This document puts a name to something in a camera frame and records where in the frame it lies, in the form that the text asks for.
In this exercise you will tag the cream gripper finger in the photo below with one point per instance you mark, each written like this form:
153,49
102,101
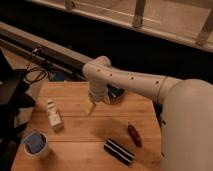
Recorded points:
89,106

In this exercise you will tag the white bottle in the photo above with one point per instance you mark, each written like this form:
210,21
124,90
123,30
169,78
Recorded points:
54,115

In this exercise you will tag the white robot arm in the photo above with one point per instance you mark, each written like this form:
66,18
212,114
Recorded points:
187,111

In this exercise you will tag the black round bowl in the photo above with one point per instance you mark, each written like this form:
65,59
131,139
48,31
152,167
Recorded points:
115,94

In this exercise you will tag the dark red oblong object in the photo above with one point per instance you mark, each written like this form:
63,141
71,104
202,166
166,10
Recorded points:
134,135

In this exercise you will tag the black white striped block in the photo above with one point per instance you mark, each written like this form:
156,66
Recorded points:
118,151

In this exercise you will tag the black equipment at left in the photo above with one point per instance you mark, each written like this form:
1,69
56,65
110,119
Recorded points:
12,97

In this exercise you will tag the wooden railing frame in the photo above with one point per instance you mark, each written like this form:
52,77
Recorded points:
187,22

